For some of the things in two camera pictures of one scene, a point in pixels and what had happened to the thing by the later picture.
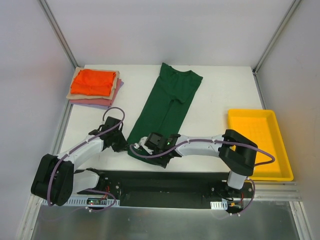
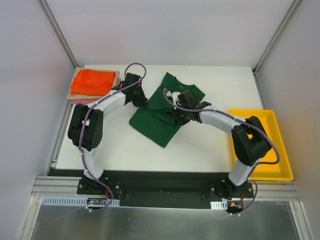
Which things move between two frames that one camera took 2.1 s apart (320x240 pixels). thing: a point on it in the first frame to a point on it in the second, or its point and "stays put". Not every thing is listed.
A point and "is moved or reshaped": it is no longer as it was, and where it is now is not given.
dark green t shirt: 166,109 is moved or reshaped
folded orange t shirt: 92,82 stays put
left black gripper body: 118,144 to 140,100
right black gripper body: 155,157 to 176,118
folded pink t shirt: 108,102 stays put
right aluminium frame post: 294,5 stays put
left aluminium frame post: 59,33 stays put
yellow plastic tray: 261,126 stays put
